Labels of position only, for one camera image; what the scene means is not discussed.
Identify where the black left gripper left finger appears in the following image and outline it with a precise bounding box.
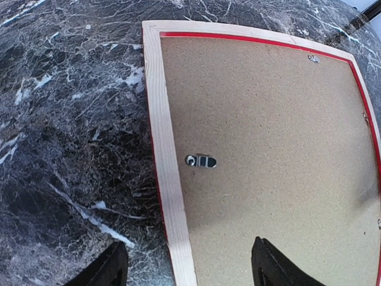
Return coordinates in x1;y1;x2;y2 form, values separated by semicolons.
64;241;129;286

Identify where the brown cardboard backing board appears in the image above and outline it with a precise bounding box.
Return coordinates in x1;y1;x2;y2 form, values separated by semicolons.
161;38;380;285

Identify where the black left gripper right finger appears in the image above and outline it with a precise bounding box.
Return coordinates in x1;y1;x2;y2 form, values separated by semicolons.
251;237;324;286

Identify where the right black enclosure post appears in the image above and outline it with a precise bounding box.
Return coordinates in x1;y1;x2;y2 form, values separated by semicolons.
350;1;380;26

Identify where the wooden picture frame red edge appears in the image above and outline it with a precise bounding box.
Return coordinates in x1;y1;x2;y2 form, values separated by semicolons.
142;20;380;285

